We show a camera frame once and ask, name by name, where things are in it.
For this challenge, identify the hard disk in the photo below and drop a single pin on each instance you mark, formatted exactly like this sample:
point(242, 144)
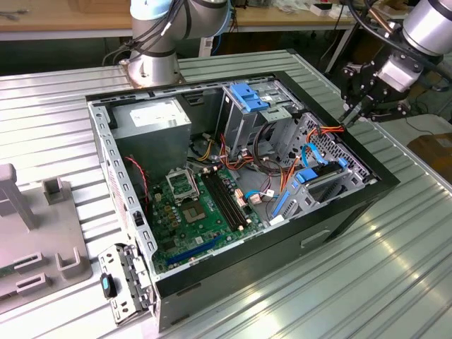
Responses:
point(307, 175)

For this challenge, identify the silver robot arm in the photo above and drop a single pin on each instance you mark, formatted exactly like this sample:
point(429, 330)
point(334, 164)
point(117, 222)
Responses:
point(152, 63)

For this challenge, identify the silver disk bay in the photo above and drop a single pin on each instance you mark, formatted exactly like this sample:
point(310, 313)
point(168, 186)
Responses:
point(300, 192)

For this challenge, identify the white flat box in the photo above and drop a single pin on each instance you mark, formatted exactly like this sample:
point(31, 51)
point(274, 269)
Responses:
point(340, 14)

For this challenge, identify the white box black insert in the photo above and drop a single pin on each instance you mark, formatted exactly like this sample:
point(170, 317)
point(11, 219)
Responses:
point(322, 13)

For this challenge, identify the brown cardboard box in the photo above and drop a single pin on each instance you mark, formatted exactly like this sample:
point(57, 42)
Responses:
point(434, 152)

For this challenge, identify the silver drive cage blue latch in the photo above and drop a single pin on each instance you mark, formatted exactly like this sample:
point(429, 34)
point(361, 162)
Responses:
point(240, 123)

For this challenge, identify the black RAM slot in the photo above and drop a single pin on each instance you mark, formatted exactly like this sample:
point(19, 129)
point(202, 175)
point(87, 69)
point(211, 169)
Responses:
point(224, 201)
point(233, 197)

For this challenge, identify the CPU socket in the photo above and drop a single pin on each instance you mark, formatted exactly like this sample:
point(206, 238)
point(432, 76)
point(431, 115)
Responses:
point(193, 213)

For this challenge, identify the black PC case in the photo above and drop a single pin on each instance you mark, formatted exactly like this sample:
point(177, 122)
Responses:
point(247, 268)

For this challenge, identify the silver power supply box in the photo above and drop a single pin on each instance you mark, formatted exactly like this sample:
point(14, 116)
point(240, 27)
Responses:
point(152, 141)

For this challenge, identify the green motherboard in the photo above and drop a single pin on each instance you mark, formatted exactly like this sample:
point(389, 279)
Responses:
point(187, 240)

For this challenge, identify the blue expansion slot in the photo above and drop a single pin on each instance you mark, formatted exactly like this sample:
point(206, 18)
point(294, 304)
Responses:
point(194, 251)

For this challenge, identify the wooden desk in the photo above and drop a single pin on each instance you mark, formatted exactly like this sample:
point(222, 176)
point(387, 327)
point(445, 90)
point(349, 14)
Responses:
point(88, 17)

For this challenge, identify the grey parts rack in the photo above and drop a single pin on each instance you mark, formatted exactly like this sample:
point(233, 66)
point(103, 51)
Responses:
point(53, 229)

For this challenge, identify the green circuit board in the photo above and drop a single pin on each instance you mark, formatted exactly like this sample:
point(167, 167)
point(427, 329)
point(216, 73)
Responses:
point(6, 272)

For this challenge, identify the silver hinged slot bracket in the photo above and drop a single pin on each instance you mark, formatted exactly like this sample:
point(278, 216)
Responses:
point(116, 261)

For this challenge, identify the black blue bracket latch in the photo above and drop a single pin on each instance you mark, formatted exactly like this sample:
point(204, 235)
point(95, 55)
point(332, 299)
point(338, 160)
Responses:
point(107, 286)

